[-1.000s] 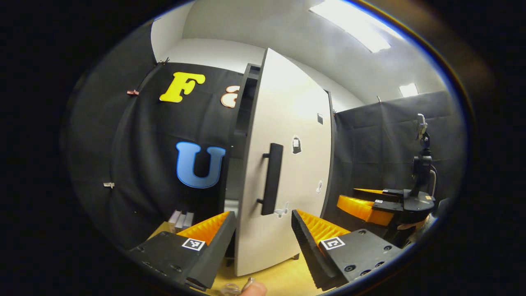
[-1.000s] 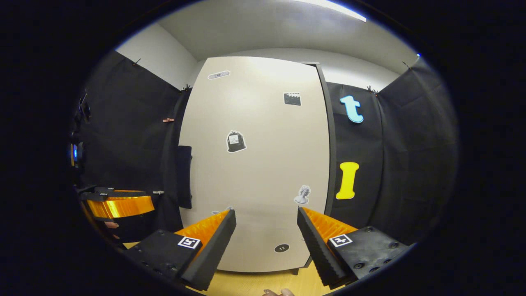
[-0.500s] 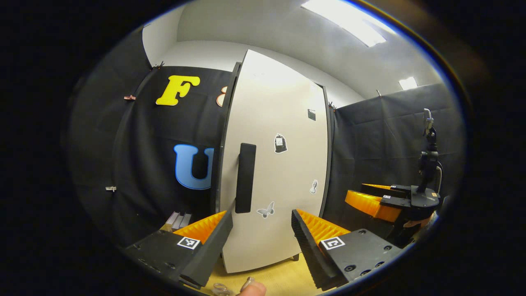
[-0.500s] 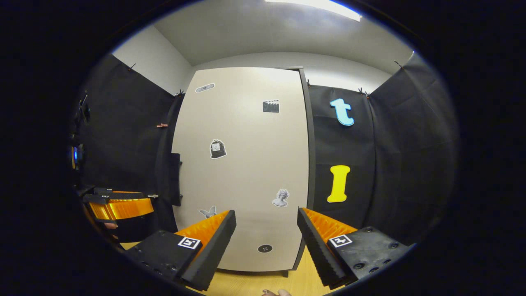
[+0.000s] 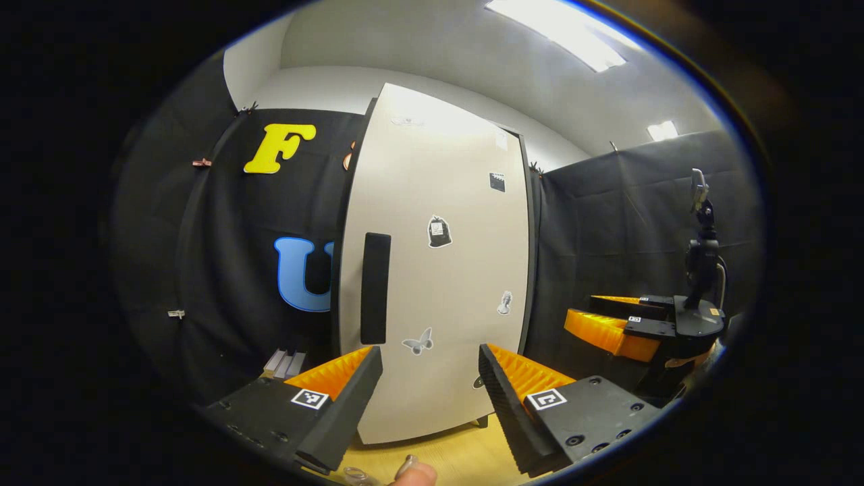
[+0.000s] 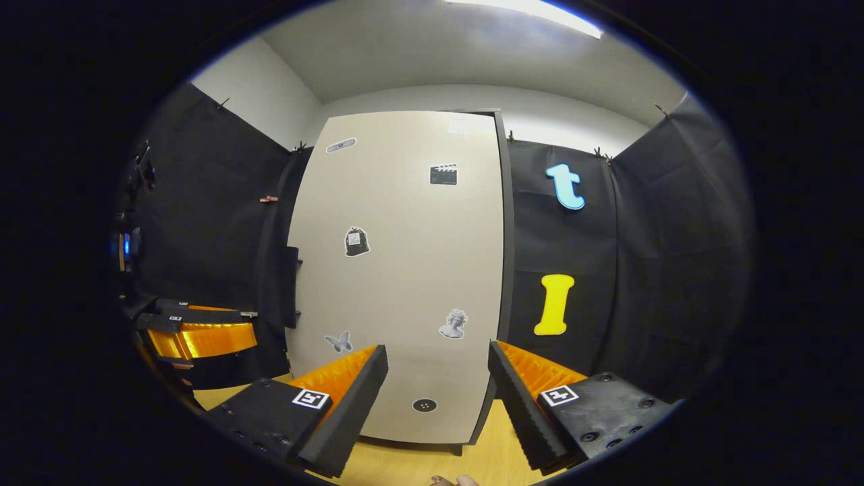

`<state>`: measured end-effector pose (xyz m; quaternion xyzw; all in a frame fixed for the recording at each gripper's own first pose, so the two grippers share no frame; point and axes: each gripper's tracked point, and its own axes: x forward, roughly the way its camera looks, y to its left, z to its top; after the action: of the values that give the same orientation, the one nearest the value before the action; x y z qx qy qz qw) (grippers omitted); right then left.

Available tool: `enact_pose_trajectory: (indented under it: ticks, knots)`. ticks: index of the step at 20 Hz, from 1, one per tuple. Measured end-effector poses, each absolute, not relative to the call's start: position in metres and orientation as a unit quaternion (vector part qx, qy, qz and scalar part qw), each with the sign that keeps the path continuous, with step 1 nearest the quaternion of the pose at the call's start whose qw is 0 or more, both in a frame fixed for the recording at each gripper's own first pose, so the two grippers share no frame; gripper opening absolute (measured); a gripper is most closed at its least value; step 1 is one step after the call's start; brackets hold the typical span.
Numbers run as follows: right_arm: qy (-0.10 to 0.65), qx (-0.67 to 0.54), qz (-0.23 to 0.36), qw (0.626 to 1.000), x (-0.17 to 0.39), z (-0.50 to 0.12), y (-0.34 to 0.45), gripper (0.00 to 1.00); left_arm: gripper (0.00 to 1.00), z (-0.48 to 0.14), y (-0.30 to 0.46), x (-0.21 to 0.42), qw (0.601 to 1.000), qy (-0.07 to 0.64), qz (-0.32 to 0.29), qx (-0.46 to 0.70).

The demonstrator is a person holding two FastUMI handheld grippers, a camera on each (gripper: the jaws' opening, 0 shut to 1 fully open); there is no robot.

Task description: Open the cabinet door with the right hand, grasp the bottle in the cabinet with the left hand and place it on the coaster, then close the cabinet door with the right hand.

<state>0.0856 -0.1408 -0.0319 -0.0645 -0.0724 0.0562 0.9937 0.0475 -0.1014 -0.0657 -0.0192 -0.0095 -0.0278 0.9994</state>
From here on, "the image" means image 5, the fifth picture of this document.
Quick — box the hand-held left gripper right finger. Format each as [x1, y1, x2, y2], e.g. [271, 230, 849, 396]
[479, 343, 664, 477]

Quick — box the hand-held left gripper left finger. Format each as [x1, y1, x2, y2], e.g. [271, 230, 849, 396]
[202, 346, 384, 475]

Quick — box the dark grey cabinet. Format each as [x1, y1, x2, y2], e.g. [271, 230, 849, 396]
[329, 98, 541, 429]

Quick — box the black door handle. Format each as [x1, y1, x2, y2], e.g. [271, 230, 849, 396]
[360, 232, 392, 346]

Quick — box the beige cabinet door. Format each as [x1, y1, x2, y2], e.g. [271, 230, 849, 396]
[337, 82, 531, 446]

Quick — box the white book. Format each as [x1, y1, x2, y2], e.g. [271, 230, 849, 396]
[262, 348, 290, 379]

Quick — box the black backdrop cloth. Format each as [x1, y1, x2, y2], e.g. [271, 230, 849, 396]
[111, 51, 763, 406]

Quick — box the long ceiling light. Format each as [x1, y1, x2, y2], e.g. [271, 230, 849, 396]
[485, 0, 642, 74]

